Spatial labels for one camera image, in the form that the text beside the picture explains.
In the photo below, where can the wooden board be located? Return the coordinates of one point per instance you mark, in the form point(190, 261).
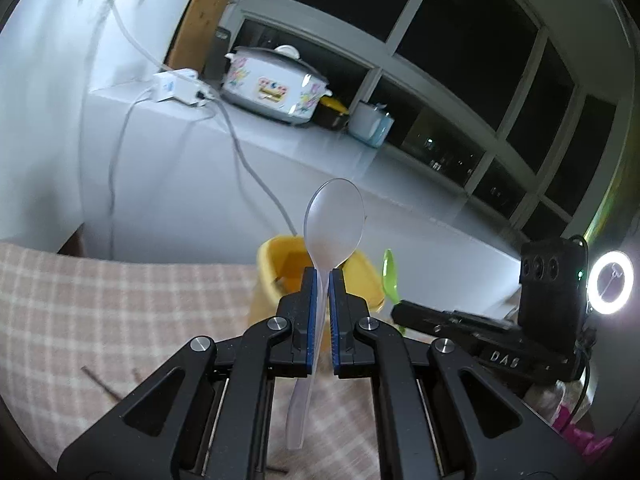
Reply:
point(200, 15)

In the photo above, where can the green plastic spoon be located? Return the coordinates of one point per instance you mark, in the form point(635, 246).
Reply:
point(390, 275)

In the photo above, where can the floral white rice cooker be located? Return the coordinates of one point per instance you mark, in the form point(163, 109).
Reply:
point(270, 87)

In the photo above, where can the yellow plastic container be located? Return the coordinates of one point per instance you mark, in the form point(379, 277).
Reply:
point(270, 280)

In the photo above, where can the black pot yellow lid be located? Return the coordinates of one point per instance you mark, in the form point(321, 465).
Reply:
point(332, 112)

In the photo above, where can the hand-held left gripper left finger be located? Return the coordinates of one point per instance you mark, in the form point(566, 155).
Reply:
point(312, 310)

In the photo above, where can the light blue mug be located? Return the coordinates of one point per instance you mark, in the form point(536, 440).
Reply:
point(367, 122)

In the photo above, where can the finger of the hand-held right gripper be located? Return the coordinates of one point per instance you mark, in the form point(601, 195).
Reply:
point(430, 321)

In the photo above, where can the checked beige cloth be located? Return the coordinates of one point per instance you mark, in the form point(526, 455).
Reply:
point(125, 320)

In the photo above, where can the dark brown chopstick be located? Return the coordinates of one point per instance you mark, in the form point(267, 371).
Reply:
point(277, 470)
point(100, 382)

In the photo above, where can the white power strip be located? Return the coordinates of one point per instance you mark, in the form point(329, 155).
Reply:
point(175, 87)

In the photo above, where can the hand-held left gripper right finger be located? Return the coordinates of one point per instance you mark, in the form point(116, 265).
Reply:
point(336, 310)

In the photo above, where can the white window frame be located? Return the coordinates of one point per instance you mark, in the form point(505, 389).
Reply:
point(521, 80)

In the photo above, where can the clear plastic spoon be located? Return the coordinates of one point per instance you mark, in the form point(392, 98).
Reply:
point(332, 220)

